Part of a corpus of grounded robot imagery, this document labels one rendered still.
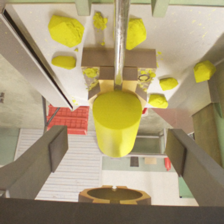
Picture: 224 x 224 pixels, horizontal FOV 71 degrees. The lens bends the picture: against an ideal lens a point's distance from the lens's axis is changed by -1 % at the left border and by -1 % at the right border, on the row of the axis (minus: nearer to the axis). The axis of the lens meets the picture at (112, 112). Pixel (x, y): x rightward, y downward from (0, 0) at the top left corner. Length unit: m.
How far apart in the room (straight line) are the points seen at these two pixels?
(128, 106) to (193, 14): 0.12
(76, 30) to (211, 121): 0.21
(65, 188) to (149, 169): 2.79
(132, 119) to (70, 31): 0.12
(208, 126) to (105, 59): 0.18
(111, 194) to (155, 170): 5.53
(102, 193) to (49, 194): 5.75
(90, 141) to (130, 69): 5.54
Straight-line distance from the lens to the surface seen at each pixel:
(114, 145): 0.25
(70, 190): 5.82
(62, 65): 0.24
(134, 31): 0.17
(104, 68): 0.20
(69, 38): 0.18
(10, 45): 0.26
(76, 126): 2.44
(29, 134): 6.42
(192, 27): 0.21
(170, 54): 0.23
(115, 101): 0.23
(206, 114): 0.28
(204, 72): 0.25
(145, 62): 0.20
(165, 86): 0.28
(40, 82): 0.33
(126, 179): 5.68
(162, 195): 5.93
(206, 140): 0.28
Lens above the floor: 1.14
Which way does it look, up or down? 18 degrees down
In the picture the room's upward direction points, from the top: 178 degrees counter-clockwise
